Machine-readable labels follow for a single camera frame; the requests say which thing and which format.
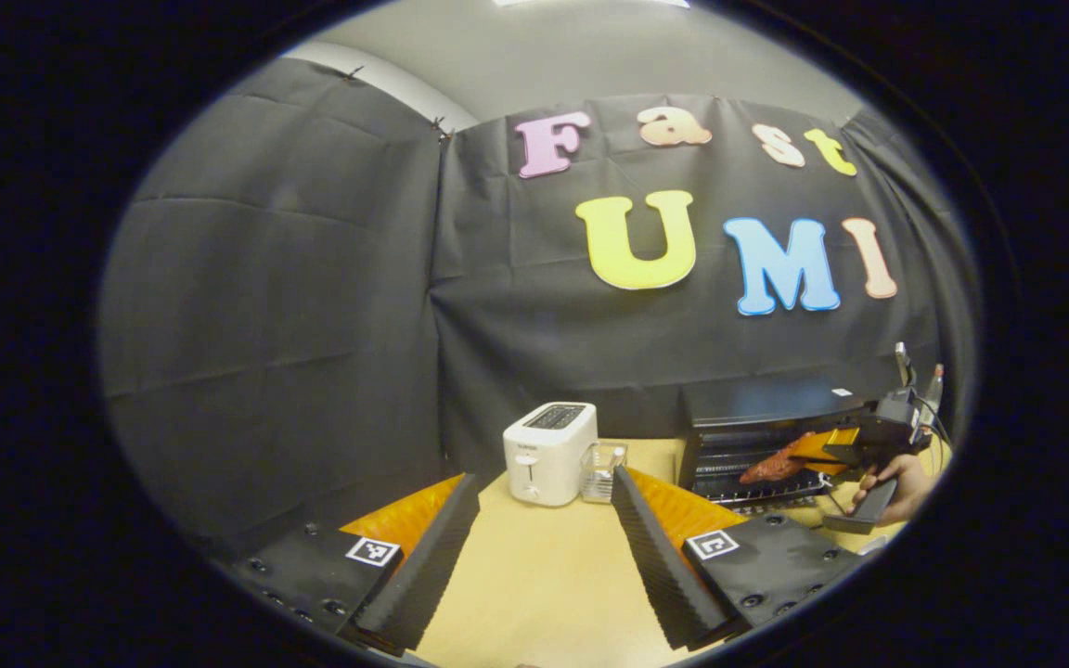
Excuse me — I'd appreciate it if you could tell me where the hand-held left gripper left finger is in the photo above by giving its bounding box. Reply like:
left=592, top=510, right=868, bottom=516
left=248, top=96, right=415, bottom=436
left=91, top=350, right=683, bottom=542
left=228, top=473, right=482, bottom=655

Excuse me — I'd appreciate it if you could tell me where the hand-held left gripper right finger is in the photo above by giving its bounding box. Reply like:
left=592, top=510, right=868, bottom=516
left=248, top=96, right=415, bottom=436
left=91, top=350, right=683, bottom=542
left=611, top=464, right=869, bottom=652

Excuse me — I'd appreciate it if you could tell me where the red grilled meat piece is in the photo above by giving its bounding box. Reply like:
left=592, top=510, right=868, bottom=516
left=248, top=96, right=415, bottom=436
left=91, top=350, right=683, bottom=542
left=739, top=431, right=818, bottom=485

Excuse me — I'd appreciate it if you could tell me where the black electric oven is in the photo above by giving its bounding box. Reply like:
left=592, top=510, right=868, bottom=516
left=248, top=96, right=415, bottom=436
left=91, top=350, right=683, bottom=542
left=678, top=376, right=874, bottom=516

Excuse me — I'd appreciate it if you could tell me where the clear glass container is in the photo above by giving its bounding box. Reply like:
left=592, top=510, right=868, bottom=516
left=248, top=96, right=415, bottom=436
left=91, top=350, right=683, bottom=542
left=581, top=442, right=628, bottom=505

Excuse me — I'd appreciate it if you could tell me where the white toaster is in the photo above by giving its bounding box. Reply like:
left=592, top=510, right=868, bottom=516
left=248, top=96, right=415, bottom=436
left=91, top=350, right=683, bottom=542
left=502, top=401, right=599, bottom=507

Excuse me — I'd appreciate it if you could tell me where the black backdrop cloth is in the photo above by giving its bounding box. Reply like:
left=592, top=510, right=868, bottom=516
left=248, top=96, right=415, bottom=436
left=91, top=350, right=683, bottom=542
left=98, top=56, right=976, bottom=558

